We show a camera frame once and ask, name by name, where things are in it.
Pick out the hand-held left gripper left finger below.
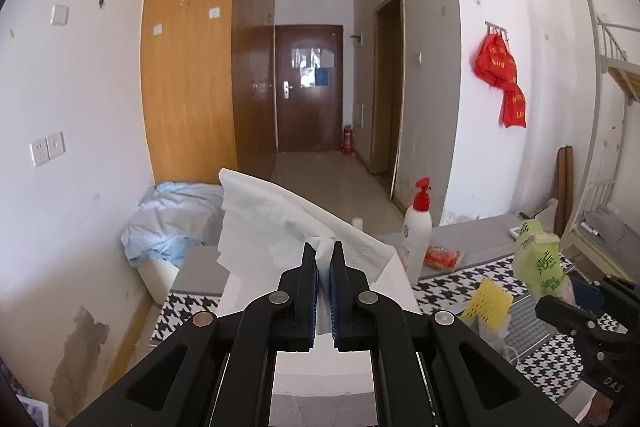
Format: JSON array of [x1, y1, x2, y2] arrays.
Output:
[[65, 242, 321, 427]]

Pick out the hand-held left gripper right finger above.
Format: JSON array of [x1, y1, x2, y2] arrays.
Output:
[[329, 241, 577, 427]]

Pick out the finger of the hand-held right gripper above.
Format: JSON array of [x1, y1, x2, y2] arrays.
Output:
[[534, 294, 610, 350], [601, 273, 640, 309]]

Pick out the yellow sponge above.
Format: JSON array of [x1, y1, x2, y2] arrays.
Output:
[[460, 278, 513, 330]]

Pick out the white foam box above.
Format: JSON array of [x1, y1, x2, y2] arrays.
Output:
[[219, 252, 426, 400]]

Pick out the white tissue paper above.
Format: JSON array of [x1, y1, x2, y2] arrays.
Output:
[[216, 167, 401, 343]]

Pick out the black white houndstooth blanket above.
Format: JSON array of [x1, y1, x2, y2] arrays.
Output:
[[150, 252, 640, 423]]

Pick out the green tissue pack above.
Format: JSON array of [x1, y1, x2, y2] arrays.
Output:
[[511, 219, 576, 297]]

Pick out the white lotion bottle red pump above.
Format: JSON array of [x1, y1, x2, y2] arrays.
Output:
[[401, 178, 434, 274]]

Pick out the brown folded board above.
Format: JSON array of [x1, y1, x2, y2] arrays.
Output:
[[556, 146, 577, 238]]

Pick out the orange snack packet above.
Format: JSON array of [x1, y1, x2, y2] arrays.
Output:
[[424, 244, 461, 270]]

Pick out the white bin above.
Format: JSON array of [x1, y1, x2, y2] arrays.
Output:
[[137, 252, 182, 306]]

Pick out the light blue cloth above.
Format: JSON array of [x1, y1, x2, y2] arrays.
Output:
[[121, 182, 226, 269]]

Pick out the dark brown door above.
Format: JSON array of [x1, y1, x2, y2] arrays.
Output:
[[275, 24, 345, 154]]

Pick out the paper sheets on door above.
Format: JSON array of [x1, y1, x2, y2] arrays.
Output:
[[291, 47, 335, 89]]

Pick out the wooden wardrobe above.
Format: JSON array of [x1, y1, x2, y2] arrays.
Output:
[[141, 0, 277, 188]]

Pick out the red plastic bags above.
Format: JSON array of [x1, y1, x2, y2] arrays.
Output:
[[474, 32, 528, 129]]

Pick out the printed papers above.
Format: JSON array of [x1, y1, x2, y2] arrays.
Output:
[[20, 397, 51, 427]]

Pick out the white bunk bed frame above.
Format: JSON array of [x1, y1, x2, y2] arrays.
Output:
[[555, 0, 640, 278]]

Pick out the brown side doorway frame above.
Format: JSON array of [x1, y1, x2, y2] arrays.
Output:
[[370, 0, 407, 204]]

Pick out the white double wall socket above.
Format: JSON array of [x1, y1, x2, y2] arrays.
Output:
[[29, 132, 67, 168]]

